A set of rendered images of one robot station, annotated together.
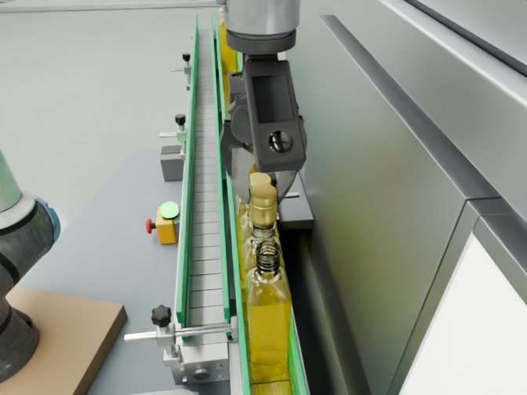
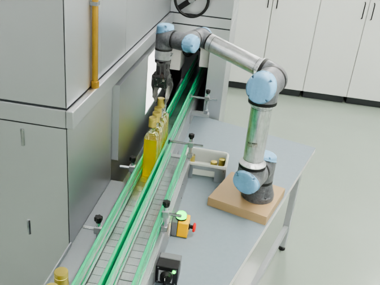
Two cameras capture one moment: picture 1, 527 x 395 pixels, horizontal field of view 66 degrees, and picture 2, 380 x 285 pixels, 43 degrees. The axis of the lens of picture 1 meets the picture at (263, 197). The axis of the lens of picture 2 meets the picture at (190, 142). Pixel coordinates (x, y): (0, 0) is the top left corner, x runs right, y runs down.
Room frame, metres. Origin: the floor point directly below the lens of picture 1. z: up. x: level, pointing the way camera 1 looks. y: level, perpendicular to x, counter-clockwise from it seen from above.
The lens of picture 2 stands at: (2.38, 0.61, 1.99)
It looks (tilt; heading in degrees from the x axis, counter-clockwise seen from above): 26 degrees down; 193
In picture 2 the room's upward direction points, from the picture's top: 6 degrees clockwise
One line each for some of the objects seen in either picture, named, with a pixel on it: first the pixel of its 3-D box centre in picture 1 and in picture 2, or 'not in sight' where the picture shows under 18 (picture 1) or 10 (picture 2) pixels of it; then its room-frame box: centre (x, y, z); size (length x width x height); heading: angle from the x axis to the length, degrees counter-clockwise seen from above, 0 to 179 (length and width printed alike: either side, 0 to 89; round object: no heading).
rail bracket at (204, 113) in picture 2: not in sight; (202, 106); (-0.29, 0.05, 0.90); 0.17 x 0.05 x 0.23; 97
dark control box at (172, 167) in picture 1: (176, 162); (168, 269); (1.04, 0.27, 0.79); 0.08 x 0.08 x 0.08; 7
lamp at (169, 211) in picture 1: (169, 209); (181, 215); (0.77, 0.24, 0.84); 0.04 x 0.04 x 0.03
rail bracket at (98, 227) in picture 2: not in sight; (92, 230); (1.12, 0.01, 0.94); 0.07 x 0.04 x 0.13; 97
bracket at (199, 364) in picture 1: (201, 365); (180, 162); (0.35, 0.10, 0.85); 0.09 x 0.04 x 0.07; 97
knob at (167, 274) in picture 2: not in sight; (165, 279); (1.10, 0.28, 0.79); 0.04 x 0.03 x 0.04; 97
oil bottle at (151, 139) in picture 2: not in sight; (150, 153); (0.57, 0.02, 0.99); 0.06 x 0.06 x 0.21; 6
